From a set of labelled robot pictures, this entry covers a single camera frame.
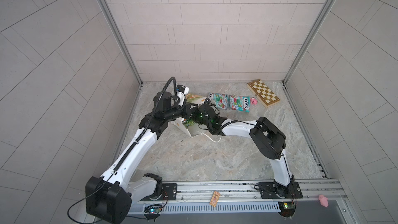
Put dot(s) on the grey metal corner profile left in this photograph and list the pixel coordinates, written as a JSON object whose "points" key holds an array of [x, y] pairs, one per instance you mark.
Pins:
{"points": [[118, 37]]}

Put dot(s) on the white paper shopping bag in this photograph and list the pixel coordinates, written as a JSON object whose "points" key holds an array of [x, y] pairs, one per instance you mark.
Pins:
{"points": [[193, 126]]}

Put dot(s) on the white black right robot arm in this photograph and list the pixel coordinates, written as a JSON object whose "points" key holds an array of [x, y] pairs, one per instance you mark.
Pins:
{"points": [[270, 141]]}

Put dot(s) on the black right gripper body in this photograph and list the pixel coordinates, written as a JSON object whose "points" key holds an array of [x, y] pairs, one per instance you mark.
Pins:
{"points": [[198, 116]]}

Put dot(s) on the teal pink blossom candy bag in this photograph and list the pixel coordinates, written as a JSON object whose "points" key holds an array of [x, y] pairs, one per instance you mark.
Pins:
{"points": [[220, 100]]}

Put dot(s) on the dark green candy bag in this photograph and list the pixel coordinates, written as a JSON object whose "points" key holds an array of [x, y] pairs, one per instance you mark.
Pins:
{"points": [[188, 122]]}

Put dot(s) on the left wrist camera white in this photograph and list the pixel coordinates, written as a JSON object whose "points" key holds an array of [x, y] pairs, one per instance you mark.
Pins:
{"points": [[182, 91]]}

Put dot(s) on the small pink toy on table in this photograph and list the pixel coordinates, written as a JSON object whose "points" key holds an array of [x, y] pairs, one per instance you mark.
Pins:
{"points": [[253, 101]]}

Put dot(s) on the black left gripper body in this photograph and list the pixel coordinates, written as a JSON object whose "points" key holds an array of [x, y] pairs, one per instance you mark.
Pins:
{"points": [[172, 114]]}

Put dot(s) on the teal Fox's candy bag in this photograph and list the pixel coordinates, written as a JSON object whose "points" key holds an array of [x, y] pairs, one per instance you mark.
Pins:
{"points": [[239, 103]]}

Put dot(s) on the grey metal corner profile right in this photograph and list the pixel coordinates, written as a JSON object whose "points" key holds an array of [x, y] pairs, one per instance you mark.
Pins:
{"points": [[327, 6]]}

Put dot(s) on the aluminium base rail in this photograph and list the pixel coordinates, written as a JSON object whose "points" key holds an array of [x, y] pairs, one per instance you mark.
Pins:
{"points": [[244, 190]]}

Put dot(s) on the left electronics board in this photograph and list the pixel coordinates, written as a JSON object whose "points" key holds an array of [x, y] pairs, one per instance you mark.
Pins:
{"points": [[154, 209]]}

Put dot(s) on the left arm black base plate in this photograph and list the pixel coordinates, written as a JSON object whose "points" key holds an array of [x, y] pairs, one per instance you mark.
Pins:
{"points": [[168, 190]]}

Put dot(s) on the grey metal corner profile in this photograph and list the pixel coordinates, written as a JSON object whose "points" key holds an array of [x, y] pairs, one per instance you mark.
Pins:
{"points": [[327, 6], [118, 37]]}

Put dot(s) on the small wooden tag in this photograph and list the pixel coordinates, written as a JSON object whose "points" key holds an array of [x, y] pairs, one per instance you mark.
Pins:
{"points": [[214, 199]]}

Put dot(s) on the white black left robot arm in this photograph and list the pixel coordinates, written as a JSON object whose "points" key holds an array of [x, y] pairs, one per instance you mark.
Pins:
{"points": [[110, 196]]}

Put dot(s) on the right electronics board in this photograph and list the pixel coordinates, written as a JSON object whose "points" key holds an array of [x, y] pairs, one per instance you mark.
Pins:
{"points": [[287, 209]]}

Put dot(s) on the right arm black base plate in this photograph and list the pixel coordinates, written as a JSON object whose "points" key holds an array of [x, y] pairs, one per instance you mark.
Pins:
{"points": [[275, 190]]}

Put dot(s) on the electronics board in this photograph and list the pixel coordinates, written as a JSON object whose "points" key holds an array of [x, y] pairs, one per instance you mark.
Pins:
{"points": [[154, 209], [287, 209]]}

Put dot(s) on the wooden chessboard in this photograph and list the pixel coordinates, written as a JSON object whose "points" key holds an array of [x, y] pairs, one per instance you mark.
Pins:
{"points": [[263, 93]]}

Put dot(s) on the pink toy on rail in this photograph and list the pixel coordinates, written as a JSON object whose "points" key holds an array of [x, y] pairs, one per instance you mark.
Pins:
{"points": [[323, 201]]}

